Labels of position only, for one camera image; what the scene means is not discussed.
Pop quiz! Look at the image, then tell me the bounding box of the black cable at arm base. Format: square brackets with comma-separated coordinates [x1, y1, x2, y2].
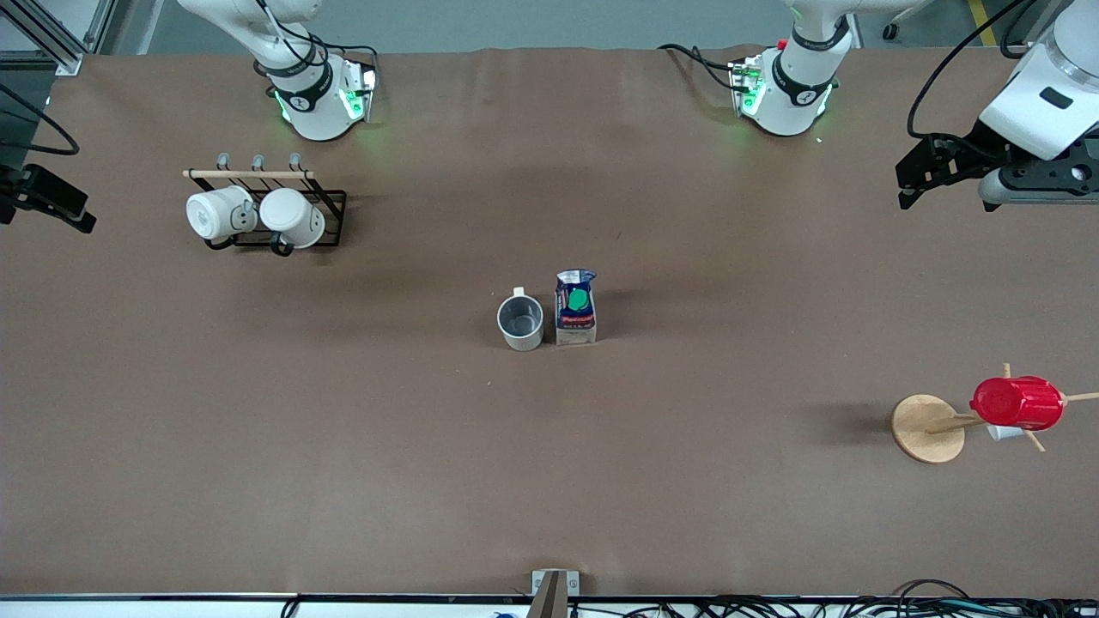
[658, 43, 741, 93]
[309, 34, 380, 71]

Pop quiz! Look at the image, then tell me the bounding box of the black cable at right arm base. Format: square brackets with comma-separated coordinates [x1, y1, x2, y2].
[309, 34, 380, 71]

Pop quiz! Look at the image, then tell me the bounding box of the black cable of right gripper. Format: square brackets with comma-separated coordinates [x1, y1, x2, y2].
[0, 84, 81, 158]

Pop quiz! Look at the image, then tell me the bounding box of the black cable bundle under table edge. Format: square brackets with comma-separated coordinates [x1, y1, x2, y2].
[567, 579, 1099, 618]

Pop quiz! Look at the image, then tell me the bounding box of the white mug with face print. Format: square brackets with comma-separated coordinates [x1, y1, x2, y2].
[185, 185, 259, 251]

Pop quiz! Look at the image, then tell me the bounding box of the black wire mug rack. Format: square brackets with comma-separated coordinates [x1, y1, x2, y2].
[182, 152, 349, 257]

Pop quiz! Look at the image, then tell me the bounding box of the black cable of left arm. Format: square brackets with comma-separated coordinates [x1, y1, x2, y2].
[907, 0, 1031, 140]

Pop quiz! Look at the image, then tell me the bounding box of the grey mug with white handle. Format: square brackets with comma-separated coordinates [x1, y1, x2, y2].
[497, 287, 545, 351]

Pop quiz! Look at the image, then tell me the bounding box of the plain white mug black handle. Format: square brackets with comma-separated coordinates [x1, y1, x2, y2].
[259, 188, 327, 257]

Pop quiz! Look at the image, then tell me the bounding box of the wooden mug tree stand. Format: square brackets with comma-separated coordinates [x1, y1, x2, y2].
[890, 363, 1099, 465]

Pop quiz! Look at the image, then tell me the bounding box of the blue milk carton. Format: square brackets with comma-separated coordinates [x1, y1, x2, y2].
[554, 269, 598, 347]

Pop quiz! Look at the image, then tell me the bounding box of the black cable at left arm base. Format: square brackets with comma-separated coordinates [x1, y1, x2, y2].
[658, 43, 741, 93]

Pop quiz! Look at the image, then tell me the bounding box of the red ribbed cup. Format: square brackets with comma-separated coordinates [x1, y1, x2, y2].
[970, 376, 1066, 433]

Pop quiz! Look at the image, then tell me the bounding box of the aluminium frame profile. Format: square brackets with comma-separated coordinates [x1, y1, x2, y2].
[0, 0, 119, 78]

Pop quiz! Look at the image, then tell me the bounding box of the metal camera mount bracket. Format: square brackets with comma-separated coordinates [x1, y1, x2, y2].
[525, 569, 581, 618]

